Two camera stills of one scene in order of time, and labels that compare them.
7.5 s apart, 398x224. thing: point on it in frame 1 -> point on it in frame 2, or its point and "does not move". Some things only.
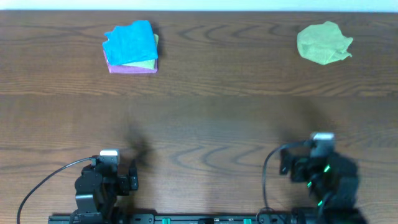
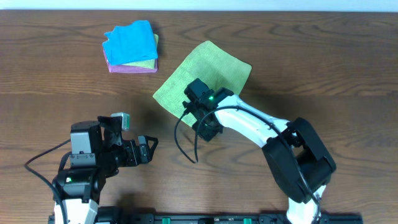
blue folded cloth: (131, 43) does not move
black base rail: (211, 218) does not move
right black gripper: (298, 163) -> (206, 135)
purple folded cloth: (127, 69) does not move
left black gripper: (133, 179) -> (142, 149)
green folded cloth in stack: (150, 64) does not move
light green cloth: (323, 43) -> (216, 68)
